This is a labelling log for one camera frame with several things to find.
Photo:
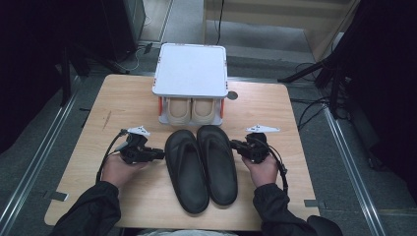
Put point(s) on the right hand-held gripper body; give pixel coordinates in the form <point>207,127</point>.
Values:
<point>257,147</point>

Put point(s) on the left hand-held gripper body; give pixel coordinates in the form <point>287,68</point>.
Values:
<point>136,152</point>

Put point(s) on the black flip-flop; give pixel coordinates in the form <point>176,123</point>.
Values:
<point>187,173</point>
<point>219,164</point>

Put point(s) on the cream clog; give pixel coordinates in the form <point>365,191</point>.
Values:
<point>204,111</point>
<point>179,111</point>

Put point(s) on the white shoe rack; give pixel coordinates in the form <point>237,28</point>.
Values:
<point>190,70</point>

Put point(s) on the person's left hand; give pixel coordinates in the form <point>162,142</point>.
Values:
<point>119,172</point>

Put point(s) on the person's right hand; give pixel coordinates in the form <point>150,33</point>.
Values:
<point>264,173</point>

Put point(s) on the round grey table grommet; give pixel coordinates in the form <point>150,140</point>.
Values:
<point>232,95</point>

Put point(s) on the person's grey shirt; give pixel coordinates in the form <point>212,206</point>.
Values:
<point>190,232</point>

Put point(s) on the black metal stand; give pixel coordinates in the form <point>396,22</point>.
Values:
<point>334,85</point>

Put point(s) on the black chair armrest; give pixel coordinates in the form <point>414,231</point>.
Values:
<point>326,227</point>

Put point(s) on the black cabinet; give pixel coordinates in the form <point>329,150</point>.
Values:
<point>126,26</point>

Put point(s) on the dark curtain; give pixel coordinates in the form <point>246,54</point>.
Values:
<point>387,82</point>
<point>32,65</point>

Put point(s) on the grey table edge bracket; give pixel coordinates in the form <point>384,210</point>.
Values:
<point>314,204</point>

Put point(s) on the metal floor rail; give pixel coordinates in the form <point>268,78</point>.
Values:
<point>39,154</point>
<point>354,170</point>

